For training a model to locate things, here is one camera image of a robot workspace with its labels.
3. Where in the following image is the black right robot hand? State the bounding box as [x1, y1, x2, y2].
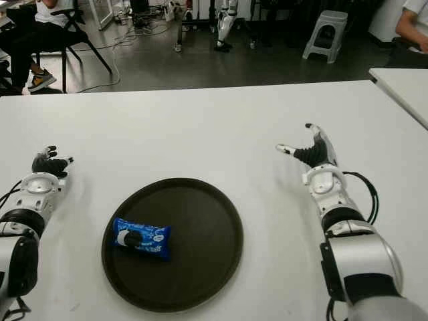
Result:
[276, 122, 338, 168]

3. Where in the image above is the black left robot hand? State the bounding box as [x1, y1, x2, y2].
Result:
[31, 145, 74, 178]

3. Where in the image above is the blue Oreo cookie packet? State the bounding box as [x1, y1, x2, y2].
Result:
[112, 217, 173, 263]

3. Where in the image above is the white side table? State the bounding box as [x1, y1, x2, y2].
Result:
[368, 68, 428, 131]

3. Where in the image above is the seated person in black trousers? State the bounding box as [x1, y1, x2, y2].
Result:
[0, 0, 58, 95]

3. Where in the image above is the black office chair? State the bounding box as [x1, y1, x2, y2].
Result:
[389, 36, 428, 70]

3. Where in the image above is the black folding chair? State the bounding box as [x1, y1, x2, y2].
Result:
[33, 0, 113, 94]

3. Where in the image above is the grey plastic stool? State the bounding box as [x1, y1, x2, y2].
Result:
[302, 9, 348, 64]

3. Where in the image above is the round dark brown tray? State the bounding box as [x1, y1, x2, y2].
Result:
[101, 177, 245, 314]

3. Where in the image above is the white framed glass panel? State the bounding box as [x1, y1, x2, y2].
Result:
[87, 0, 116, 31]

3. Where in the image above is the white humanoid robot leg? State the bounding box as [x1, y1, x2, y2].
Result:
[213, 0, 240, 53]

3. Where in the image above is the person in white shirt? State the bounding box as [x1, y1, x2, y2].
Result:
[395, 0, 428, 54]

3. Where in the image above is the white bag on floor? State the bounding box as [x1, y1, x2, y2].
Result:
[163, 1, 177, 23]

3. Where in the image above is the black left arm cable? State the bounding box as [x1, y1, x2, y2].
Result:
[0, 180, 24, 208]

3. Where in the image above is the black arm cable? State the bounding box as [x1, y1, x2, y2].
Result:
[340, 171, 381, 225]
[0, 180, 24, 208]

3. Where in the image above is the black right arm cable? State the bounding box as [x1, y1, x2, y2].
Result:
[340, 171, 381, 225]

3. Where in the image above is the white floor cable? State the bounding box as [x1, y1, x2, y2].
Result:
[76, 26, 141, 93]

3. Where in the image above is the black wheeled metal frame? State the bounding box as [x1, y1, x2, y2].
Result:
[173, 0, 258, 53]

